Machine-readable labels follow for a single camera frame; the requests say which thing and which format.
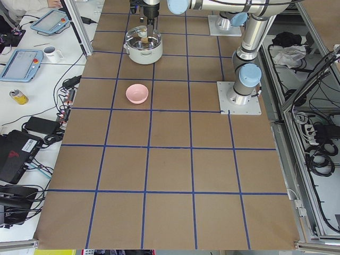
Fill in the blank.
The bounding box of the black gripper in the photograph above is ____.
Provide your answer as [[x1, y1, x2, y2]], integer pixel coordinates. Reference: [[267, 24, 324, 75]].
[[139, 4, 159, 37]]

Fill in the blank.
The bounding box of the blue teach pendant far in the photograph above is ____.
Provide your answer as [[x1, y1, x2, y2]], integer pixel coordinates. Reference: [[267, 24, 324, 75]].
[[30, 10, 70, 35]]

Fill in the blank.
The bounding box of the glass pot lid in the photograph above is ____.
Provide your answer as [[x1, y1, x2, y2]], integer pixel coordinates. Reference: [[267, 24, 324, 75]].
[[125, 25, 162, 50]]

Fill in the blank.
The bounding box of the blue teach pendant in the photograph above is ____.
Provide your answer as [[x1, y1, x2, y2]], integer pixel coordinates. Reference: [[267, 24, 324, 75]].
[[30, 10, 70, 35], [1, 49, 44, 82]]

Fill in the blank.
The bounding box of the aluminium frame post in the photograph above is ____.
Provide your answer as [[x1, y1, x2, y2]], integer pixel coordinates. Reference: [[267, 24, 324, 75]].
[[61, 0, 93, 57]]

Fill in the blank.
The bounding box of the black laptop computer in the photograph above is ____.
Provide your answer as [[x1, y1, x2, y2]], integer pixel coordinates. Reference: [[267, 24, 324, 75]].
[[1, 130, 43, 184]]

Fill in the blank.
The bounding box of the white mug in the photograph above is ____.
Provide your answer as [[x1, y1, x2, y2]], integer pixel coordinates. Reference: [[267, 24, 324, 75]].
[[43, 46, 64, 63]]

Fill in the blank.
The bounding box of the black power brick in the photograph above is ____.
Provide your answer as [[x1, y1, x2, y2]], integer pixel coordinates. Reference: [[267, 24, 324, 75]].
[[22, 116, 61, 135]]

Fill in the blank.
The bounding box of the pink bowl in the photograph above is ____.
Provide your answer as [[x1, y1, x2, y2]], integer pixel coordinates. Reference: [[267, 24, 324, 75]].
[[125, 83, 149, 104]]

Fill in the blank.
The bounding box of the white cloth pile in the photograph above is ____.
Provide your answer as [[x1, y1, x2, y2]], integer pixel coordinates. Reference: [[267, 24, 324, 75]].
[[273, 46, 307, 69]]

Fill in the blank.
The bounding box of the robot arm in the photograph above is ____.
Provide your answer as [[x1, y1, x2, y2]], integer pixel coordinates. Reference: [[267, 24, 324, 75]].
[[167, 1, 296, 105], [139, 0, 160, 39]]

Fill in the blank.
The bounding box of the mint green electric pot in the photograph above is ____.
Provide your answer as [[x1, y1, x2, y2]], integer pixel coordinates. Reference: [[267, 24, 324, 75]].
[[124, 37, 163, 65]]

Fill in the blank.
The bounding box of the blue teach pendant near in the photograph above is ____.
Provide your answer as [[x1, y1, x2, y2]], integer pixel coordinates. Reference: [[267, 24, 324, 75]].
[[1, 49, 44, 82]]

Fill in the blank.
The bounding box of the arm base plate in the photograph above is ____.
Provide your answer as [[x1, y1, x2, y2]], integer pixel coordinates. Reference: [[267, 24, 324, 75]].
[[208, 15, 242, 37], [217, 81, 261, 115]]

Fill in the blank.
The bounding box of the yellow drink can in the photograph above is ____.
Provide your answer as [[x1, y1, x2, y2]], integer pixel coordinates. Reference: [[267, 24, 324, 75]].
[[9, 89, 29, 105]]

